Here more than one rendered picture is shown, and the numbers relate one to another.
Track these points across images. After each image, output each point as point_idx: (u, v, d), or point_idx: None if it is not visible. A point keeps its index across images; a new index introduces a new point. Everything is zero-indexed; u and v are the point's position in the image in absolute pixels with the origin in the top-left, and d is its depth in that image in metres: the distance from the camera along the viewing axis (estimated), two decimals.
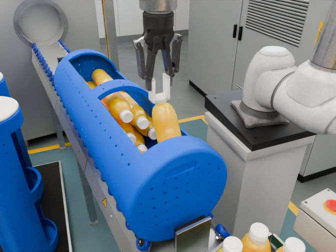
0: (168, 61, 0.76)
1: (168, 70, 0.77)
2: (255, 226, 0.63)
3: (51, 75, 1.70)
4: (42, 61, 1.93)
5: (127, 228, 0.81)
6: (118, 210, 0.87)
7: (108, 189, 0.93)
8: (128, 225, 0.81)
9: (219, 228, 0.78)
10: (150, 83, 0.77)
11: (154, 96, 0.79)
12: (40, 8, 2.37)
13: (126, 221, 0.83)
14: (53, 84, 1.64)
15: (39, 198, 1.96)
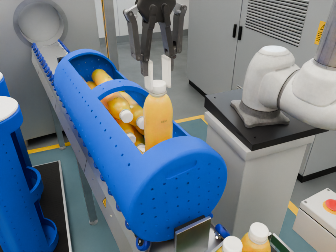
0: (168, 38, 0.61)
1: (169, 50, 0.62)
2: (255, 226, 0.63)
3: (51, 75, 1.70)
4: (42, 61, 1.93)
5: (126, 228, 0.81)
6: (117, 210, 0.87)
7: (108, 189, 0.94)
8: (128, 225, 0.81)
9: (219, 228, 0.78)
10: (146, 66, 0.62)
11: (152, 83, 0.63)
12: (40, 8, 2.37)
13: (126, 220, 0.83)
14: (53, 84, 1.64)
15: (39, 198, 1.96)
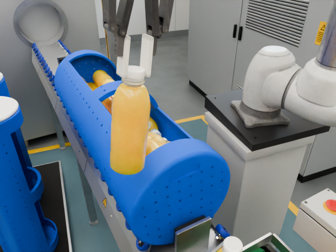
0: (154, 10, 0.47)
1: (153, 26, 0.48)
2: (130, 66, 0.51)
3: (51, 75, 1.70)
4: (42, 61, 1.93)
5: (125, 225, 0.82)
6: (116, 208, 0.88)
7: None
8: (127, 224, 0.82)
9: (219, 228, 0.78)
10: (121, 42, 0.47)
11: (127, 66, 0.48)
12: (40, 8, 2.37)
13: None
14: (53, 84, 1.64)
15: (39, 198, 1.96)
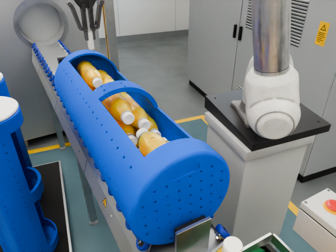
0: (91, 18, 1.03)
1: (91, 25, 1.04)
2: (97, 81, 1.15)
3: (51, 75, 1.70)
4: (42, 61, 1.93)
5: (125, 226, 0.82)
6: (116, 209, 0.87)
7: (108, 187, 0.94)
8: (127, 224, 0.82)
9: (219, 228, 0.78)
10: (86, 34, 1.05)
11: (91, 44, 1.07)
12: (40, 8, 2.37)
13: None
14: (53, 84, 1.64)
15: (39, 198, 1.96)
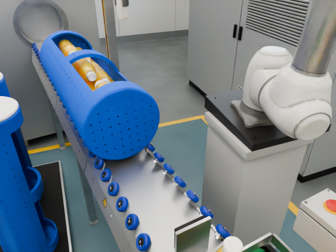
0: None
1: None
2: None
3: None
4: None
5: (128, 215, 0.83)
6: (123, 207, 0.85)
7: (111, 183, 0.93)
8: (128, 218, 0.82)
9: (219, 228, 0.78)
10: None
11: (118, 12, 0.81)
12: (40, 8, 2.37)
13: (134, 214, 0.82)
14: None
15: (39, 198, 1.96)
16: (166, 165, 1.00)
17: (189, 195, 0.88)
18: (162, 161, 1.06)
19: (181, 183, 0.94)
